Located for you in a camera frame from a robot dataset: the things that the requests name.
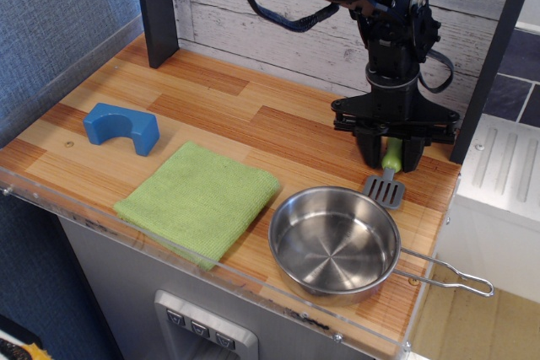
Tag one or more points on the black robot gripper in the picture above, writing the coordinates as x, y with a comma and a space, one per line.
397, 111

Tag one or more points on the green handled grey spatula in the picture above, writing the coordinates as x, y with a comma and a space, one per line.
385, 189

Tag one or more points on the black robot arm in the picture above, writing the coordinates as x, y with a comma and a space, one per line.
399, 36

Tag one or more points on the white ridged side counter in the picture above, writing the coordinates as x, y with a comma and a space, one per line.
492, 225

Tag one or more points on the green folded cloth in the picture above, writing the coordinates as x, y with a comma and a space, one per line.
200, 202

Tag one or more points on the grey control panel with buttons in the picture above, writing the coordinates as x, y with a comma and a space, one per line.
191, 332

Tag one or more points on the blue arch block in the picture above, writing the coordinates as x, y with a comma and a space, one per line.
105, 122

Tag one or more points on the clear acrylic front guard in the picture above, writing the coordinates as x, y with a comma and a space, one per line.
125, 267

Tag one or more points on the yellow object at corner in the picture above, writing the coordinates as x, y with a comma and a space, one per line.
12, 351

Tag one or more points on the silver pot with wire handle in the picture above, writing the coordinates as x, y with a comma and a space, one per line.
337, 247

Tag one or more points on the dark right vertical post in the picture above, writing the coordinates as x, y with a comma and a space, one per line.
504, 29

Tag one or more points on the dark vertical post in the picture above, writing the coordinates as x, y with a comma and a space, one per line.
159, 23
504, 29

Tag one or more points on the dark left vertical post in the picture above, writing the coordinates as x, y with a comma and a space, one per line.
159, 23

